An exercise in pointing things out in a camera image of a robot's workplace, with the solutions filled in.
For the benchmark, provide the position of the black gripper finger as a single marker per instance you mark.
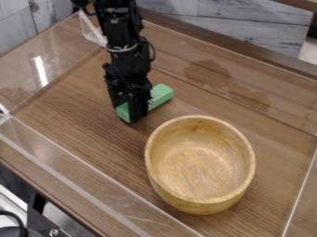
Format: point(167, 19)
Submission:
point(138, 104)
point(117, 97)

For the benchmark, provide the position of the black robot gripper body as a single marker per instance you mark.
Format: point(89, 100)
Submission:
point(128, 67)

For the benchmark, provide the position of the green rectangular block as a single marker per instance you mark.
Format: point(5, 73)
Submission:
point(160, 94)

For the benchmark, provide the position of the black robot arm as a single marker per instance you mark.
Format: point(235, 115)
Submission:
point(119, 20)

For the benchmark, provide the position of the brown wooden bowl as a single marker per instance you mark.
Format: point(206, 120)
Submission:
point(200, 164)

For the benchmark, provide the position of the clear acrylic barrier wall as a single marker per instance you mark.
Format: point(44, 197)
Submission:
point(65, 144)

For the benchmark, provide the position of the clear acrylic corner bracket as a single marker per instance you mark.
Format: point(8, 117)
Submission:
point(91, 33)

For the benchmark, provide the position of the black table leg bracket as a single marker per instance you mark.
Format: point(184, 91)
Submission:
point(37, 222)

